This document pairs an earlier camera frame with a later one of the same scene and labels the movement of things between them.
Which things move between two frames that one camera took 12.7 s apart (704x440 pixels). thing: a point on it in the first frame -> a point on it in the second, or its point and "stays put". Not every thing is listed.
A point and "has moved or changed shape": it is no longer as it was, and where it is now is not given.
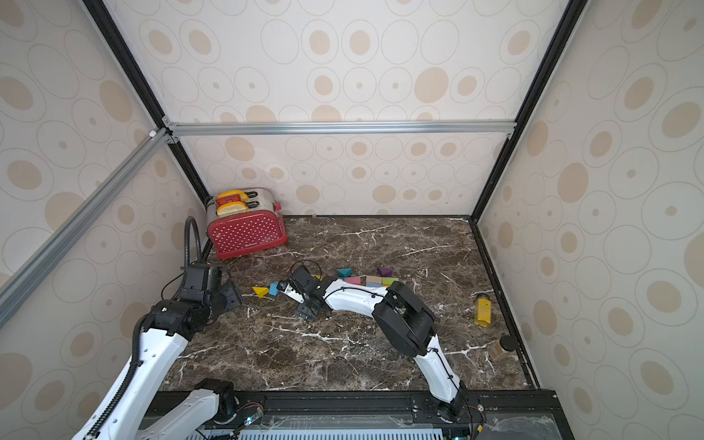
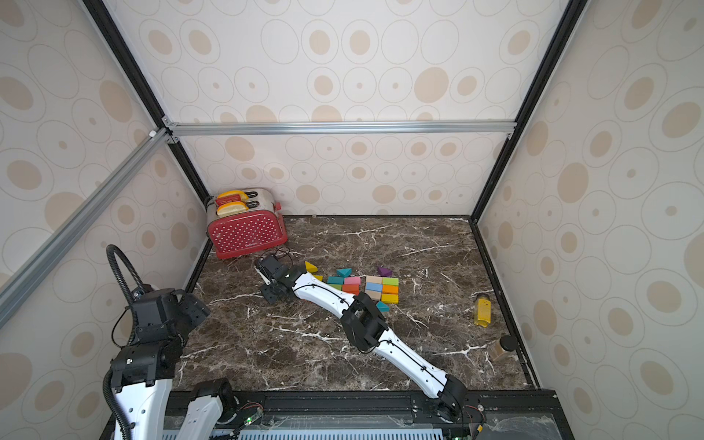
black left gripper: x=233 y=293 -> x=196 y=305
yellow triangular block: x=260 y=291 has moved or changed shape
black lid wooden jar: x=506 y=343 stays put
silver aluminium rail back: x=341 y=127 stays put
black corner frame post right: x=566 y=26 stays put
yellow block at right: x=482 y=310 stays put
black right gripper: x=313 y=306 -> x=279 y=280
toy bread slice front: x=230 y=208 stays put
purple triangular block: x=384 y=271 stays put
